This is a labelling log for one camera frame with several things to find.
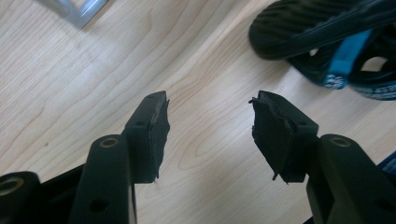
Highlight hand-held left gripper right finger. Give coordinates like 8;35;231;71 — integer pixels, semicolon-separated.
248;90;320;185

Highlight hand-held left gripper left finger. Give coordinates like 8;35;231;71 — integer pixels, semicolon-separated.
121;90;171;185

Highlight grey metal frame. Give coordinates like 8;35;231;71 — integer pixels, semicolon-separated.
35;0;110;31

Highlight black and blue strap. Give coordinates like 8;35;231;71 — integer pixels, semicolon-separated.
288;24;396;102

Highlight blue fabric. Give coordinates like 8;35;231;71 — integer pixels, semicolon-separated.
377;151;396;175

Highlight black shoe with blue strap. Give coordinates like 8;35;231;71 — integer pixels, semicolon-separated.
247;0;396;61

